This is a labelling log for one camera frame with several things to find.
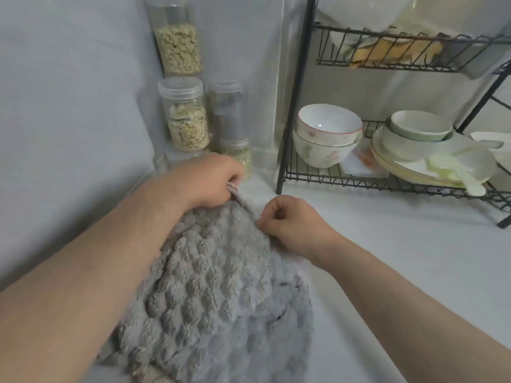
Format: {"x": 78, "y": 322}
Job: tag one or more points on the clear jar grey contents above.
{"x": 227, "y": 115}

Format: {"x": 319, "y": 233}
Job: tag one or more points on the white plastic basket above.
{"x": 504, "y": 159}

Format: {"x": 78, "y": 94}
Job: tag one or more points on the pale green rice paddle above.
{"x": 459, "y": 171}

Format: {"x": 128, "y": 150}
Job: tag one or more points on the white orange printed mat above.
{"x": 359, "y": 159}

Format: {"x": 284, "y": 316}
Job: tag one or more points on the grey checked towel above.
{"x": 219, "y": 295}

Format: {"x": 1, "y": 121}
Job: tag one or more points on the person's right hand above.
{"x": 299, "y": 231}

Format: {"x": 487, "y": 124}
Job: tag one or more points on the yellow dish cloth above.
{"x": 383, "y": 51}

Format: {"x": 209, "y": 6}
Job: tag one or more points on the person's left hand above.
{"x": 207, "y": 179}

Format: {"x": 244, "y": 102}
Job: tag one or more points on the small white bowl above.
{"x": 399, "y": 149}
{"x": 419, "y": 123}

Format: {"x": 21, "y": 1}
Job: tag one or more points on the small clear jar of oats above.
{"x": 239, "y": 155}

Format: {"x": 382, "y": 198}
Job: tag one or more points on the person's right forearm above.
{"x": 399, "y": 299}

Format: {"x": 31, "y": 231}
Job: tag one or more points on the person's left forearm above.
{"x": 80, "y": 283}

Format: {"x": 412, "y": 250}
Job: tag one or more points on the grey plastic lid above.
{"x": 455, "y": 51}

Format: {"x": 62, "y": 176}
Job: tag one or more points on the short clear plastic jar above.
{"x": 179, "y": 155}

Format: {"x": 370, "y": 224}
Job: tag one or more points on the small bowls on plates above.
{"x": 391, "y": 168}

